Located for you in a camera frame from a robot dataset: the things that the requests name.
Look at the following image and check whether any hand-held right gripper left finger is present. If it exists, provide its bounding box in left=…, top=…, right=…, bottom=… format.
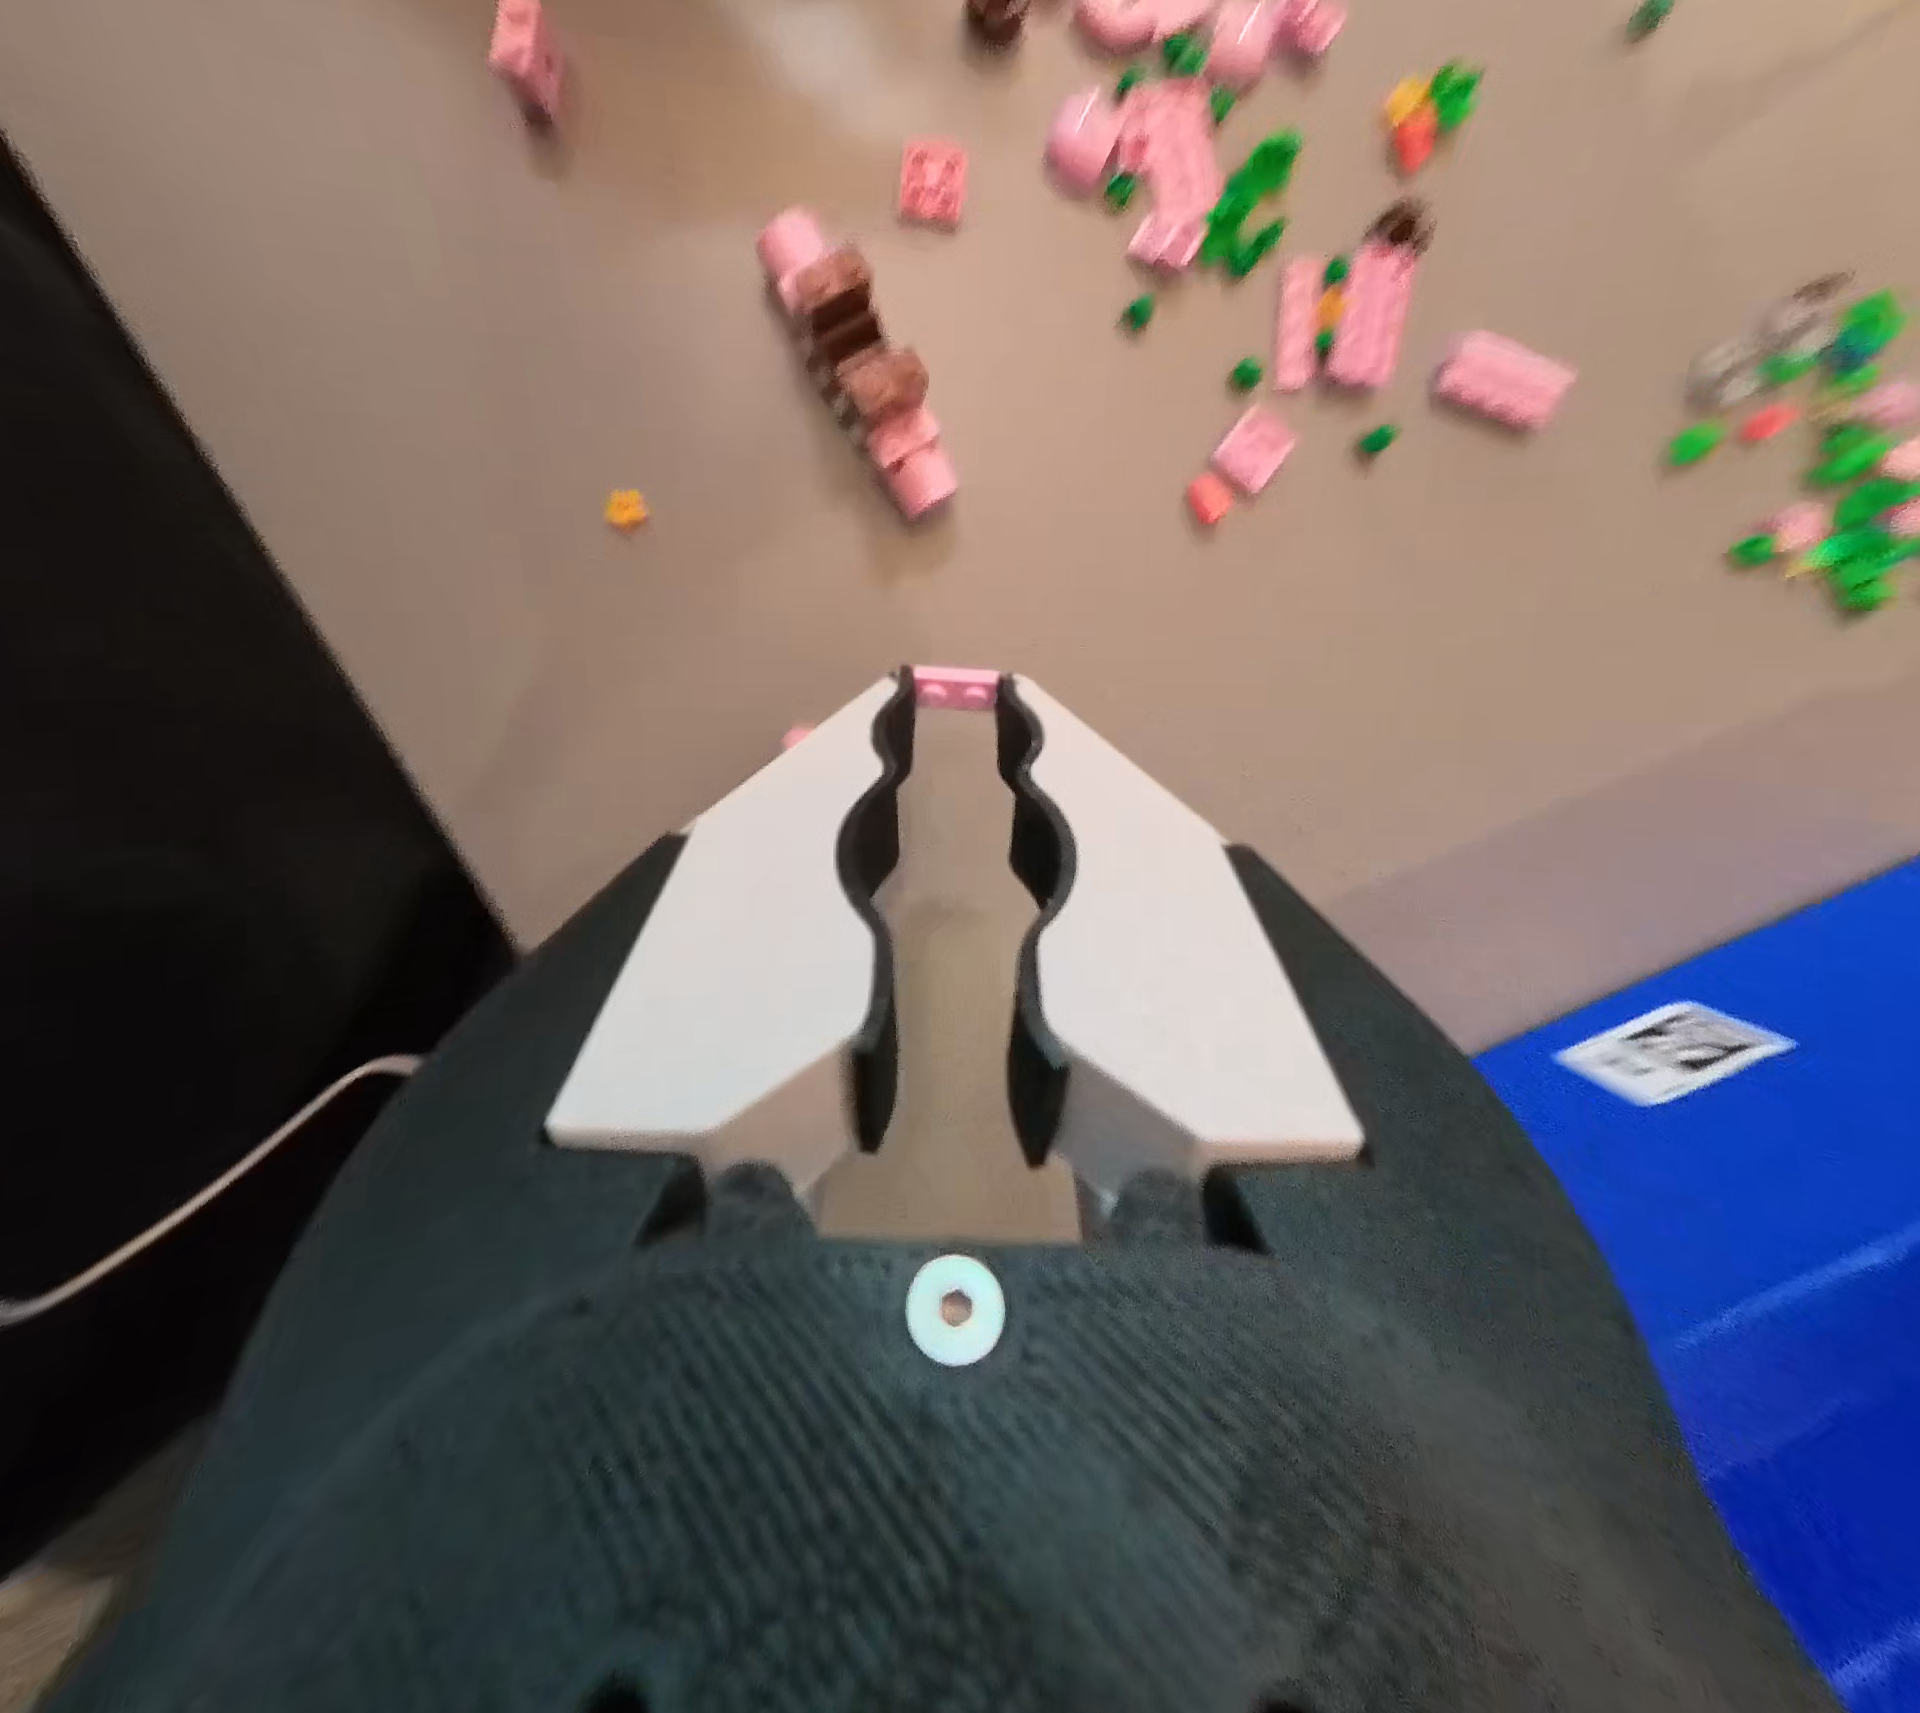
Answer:
left=541, top=673, right=919, bottom=1192

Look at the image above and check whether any pile of pink toy bricks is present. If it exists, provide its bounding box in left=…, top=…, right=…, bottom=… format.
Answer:
left=892, top=0, right=1577, bottom=531

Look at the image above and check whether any pile of green toy pieces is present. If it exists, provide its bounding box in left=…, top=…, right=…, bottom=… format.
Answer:
left=1662, top=271, right=1920, bottom=620

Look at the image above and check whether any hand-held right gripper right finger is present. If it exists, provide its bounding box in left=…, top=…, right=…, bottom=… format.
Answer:
left=995, top=673, right=1369, bottom=1217

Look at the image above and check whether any white cord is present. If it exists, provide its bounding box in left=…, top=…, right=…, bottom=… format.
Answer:
left=0, top=1053, right=426, bottom=1329

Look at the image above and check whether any blue plastic bin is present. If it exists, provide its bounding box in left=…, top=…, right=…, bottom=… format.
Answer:
left=1469, top=855, right=1920, bottom=1713

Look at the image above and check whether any pink brown brick assembly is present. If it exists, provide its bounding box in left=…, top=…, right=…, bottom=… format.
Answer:
left=754, top=207, right=962, bottom=525

